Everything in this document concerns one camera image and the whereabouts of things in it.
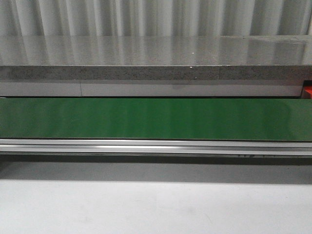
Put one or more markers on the green conveyor belt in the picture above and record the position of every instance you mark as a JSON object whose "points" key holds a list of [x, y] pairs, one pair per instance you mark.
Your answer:
{"points": [[265, 119]]}

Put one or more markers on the grey stone counter ledge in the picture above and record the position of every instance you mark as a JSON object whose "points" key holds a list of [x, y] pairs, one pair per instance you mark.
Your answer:
{"points": [[156, 58]]}

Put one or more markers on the white panel under ledge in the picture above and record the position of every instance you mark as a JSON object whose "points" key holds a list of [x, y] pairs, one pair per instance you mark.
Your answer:
{"points": [[110, 88]]}

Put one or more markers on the red plastic tray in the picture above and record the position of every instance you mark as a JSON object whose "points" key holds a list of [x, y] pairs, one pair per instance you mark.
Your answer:
{"points": [[307, 92]]}

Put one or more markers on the white pleated curtain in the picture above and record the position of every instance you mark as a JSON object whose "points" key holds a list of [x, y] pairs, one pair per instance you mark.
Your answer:
{"points": [[155, 17]]}

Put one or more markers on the aluminium conveyor frame rail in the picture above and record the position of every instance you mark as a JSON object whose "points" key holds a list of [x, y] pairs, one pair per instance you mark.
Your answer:
{"points": [[167, 147]]}

